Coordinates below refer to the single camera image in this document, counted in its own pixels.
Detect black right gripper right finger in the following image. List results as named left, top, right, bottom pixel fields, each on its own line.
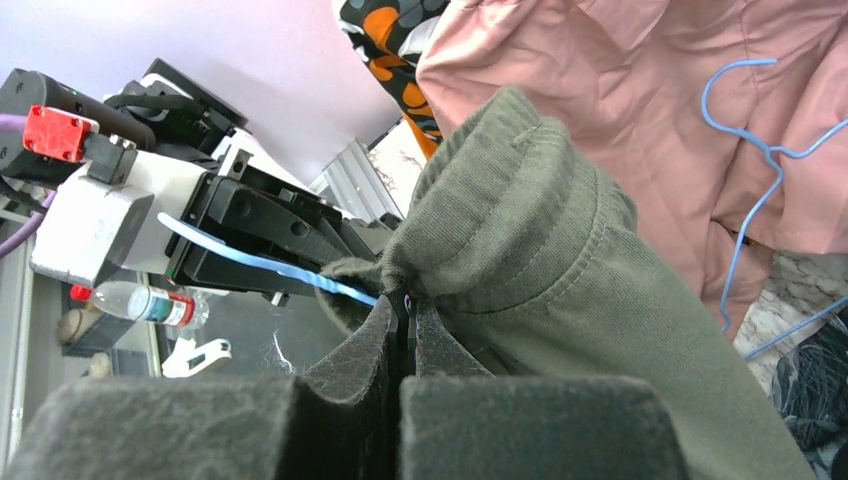
left=399, top=301, right=689, bottom=479

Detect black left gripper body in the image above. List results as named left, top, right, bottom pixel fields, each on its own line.
left=165, top=148, right=401, bottom=298

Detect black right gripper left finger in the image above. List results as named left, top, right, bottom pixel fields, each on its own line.
left=4, top=298, right=396, bottom=479

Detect blue wire hanger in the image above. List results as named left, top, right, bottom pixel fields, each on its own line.
left=156, top=212, right=377, bottom=306
left=700, top=58, right=848, bottom=362

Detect olive green shorts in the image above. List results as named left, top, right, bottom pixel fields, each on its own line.
left=322, top=87, right=814, bottom=479

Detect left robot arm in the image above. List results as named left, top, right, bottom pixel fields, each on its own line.
left=1, top=59, right=400, bottom=301

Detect orange black camo shorts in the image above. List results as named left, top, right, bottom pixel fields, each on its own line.
left=331, top=0, right=448, bottom=158

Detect black shark print shorts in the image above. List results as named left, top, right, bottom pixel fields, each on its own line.
left=770, top=310, right=847, bottom=479

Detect dusty pink shorts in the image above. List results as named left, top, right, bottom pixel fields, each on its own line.
left=417, top=1, right=847, bottom=333

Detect clear plastic water bottle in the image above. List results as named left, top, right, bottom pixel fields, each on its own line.
left=70, top=281, right=210, bottom=329

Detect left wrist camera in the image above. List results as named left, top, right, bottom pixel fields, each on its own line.
left=22, top=105, right=207, bottom=287

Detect white plastic bracket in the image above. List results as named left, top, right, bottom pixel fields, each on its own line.
left=161, top=338, right=232, bottom=379

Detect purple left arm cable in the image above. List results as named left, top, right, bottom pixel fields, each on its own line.
left=0, top=112, right=58, bottom=261

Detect fallen blue wire hanger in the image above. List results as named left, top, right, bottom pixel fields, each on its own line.
left=700, top=58, right=848, bottom=362

